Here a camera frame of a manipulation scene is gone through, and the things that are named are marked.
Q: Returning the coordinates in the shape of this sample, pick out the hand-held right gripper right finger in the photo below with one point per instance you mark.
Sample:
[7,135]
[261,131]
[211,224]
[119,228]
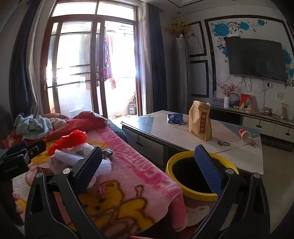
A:
[209,170]

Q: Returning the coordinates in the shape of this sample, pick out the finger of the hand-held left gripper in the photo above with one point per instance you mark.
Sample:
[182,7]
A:
[13,148]
[35,147]

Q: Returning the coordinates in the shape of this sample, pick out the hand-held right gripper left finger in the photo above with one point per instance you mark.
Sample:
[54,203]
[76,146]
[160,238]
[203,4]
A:
[89,169]

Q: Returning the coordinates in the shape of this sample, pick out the white tissue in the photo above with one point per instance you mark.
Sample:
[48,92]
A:
[104,167]

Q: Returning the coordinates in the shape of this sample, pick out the white plastic packet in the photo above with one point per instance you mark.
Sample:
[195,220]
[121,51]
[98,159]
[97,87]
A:
[82,150]

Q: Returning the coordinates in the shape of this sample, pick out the dark foil wrapper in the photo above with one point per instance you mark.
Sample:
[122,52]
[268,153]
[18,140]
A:
[107,153]

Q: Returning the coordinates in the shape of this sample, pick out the small pink wrapper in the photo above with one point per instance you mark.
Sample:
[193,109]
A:
[102,189]

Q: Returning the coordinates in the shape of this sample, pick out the yellow-rimmed trash bin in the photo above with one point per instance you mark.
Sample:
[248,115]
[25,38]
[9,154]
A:
[195,194]

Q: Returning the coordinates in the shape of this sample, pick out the white paper sheet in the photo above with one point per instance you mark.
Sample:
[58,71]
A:
[62,160]

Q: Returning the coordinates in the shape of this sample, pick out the red plastic bag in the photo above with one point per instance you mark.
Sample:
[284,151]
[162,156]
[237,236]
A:
[71,137]

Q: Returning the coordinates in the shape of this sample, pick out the person's left hand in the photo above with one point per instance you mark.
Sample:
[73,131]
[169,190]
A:
[16,197]

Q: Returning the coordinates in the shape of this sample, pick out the light blue clothing pile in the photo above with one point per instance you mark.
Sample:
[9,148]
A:
[34,127]

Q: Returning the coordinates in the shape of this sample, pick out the white coffee table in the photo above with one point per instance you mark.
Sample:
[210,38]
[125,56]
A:
[229,147]

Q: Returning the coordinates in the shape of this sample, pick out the brown paper bag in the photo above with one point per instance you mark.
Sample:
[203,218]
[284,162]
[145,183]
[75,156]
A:
[199,124]

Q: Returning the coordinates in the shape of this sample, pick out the blue quilted sofa cover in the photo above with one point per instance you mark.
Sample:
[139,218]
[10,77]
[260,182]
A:
[117,131]

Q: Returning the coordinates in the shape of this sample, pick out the red quilt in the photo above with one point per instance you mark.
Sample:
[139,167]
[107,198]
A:
[85,121]

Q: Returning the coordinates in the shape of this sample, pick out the red paper cup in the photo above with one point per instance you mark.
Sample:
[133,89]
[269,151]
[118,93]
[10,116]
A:
[244,133]

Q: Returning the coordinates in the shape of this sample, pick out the pink printed blanket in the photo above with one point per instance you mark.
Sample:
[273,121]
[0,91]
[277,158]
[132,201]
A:
[142,174]

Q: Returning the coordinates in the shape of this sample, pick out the blue snack packet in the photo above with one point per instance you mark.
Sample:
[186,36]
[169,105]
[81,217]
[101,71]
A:
[175,118]

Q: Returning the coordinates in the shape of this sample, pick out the white television cabinet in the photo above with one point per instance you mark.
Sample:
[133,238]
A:
[252,121]

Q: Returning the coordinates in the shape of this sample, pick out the round black ornament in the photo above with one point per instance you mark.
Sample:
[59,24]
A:
[234,106]

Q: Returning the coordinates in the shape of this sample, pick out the purple box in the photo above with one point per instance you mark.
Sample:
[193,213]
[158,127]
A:
[217,101]

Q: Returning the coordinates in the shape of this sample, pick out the white vase with red flowers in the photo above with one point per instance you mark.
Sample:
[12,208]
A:
[226,102]

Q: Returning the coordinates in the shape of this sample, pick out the brown-framed glass sliding door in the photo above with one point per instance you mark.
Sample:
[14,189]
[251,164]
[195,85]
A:
[46,75]

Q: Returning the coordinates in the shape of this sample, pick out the small bucket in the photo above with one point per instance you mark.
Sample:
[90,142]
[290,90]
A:
[132,108]

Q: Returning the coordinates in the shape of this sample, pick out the colourful painting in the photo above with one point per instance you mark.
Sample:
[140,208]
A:
[247,102]

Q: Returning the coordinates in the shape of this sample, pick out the grey curtain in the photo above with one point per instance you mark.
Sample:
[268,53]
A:
[29,69]

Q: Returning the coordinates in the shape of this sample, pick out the grey standing air conditioner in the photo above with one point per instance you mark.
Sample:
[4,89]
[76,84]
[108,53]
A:
[182,73]

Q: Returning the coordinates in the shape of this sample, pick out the hanging clothes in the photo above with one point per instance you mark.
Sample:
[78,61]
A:
[110,57]

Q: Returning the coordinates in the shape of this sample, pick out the dark blue curtain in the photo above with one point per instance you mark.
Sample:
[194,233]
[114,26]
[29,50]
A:
[157,69]

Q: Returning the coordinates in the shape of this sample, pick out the beige curtain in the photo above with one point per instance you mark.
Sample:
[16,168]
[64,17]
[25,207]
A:
[143,69]

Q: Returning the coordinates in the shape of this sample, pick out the white set-top box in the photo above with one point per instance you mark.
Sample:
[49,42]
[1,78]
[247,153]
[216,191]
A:
[234,35]

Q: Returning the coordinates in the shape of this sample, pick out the yellow artificial flowers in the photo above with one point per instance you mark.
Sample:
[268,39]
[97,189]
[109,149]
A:
[179,27]

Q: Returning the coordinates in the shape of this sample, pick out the white wall note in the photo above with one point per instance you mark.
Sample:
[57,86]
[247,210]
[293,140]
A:
[281,95]

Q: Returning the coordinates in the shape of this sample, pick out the white wall socket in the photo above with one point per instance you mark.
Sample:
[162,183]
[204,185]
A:
[269,85]

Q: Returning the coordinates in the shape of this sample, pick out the wall-mounted television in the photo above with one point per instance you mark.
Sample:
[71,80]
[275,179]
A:
[255,59]

